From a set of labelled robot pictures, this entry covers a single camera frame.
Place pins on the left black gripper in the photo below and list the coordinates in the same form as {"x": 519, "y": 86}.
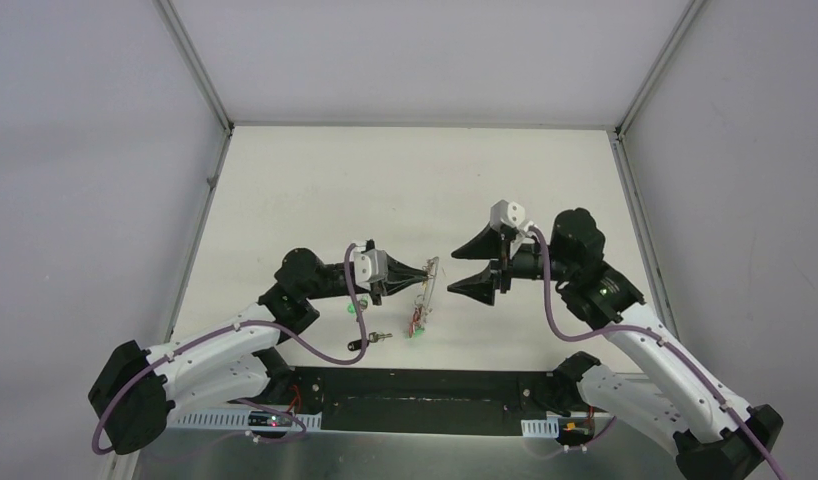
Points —
{"x": 377, "y": 287}

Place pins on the black tagged key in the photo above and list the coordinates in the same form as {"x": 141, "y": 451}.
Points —
{"x": 373, "y": 337}

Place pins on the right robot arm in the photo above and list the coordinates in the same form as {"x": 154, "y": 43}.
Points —
{"x": 710, "y": 431}

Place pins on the green tagged key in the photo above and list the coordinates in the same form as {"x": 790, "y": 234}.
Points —
{"x": 361, "y": 305}

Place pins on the aluminium frame rail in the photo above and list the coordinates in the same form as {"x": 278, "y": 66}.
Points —
{"x": 238, "y": 383}

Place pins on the large keyring with keys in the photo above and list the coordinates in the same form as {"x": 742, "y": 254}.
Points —
{"x": 422, "y": 304}

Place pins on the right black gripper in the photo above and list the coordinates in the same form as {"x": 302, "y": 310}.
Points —
{"x": 486, "y": 245}

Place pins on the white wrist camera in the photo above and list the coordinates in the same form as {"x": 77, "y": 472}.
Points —
{"x": 511, "y": 215}
{"x": 368, "y": 267}

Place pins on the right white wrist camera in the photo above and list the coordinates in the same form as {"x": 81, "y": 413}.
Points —
{"x": 511, "y": 215}

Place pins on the right controller board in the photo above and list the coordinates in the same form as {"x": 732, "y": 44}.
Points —
{"x": 576, "y": 432}

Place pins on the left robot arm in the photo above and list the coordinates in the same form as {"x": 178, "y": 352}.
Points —
{"x": 141, "y": 390}

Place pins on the controller board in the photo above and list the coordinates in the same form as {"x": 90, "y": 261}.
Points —
{"x": 576, "y": 432}
{"x": 269, "y": 420}

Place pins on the left controller board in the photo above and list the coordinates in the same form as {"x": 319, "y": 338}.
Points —
{"x": 269, "y": 420}

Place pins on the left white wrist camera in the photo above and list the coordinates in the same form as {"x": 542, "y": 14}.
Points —
{"x": 368, "y": 267}

